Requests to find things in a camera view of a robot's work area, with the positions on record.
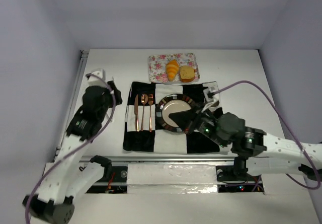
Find brown bread slice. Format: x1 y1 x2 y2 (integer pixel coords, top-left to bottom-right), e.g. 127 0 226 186
180 65 196 83

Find copper fork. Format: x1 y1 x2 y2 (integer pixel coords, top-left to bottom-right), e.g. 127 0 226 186
148 94 153 132

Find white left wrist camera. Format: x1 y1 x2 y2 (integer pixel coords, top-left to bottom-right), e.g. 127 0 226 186
86 68 106 88

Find silver metal tongs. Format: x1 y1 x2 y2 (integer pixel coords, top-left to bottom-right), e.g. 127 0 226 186
107 79 117 123

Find copper spoon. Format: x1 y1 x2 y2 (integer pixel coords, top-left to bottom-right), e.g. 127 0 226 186
140 94 148 131

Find grey ceramic cup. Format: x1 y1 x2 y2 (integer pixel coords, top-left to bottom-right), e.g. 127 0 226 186
209 101 220 112

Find black rimmed beige plate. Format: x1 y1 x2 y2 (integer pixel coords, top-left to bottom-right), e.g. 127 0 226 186
155 94 196 133

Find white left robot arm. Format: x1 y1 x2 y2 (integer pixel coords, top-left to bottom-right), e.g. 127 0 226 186
23 79 122 223

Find black white checkered cloth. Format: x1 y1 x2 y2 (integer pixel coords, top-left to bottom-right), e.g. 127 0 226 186
123 81 220 155

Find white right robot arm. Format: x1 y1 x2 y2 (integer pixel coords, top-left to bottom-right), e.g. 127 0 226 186
169 107 321 182

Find copper knife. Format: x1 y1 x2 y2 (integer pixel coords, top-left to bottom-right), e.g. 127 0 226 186
134 95 139 131

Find floral rectangular tray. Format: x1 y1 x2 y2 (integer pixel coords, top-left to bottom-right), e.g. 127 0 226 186
148 53 200 84

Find orange croissant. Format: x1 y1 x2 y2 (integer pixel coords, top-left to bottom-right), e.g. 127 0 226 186
166 59 180 82

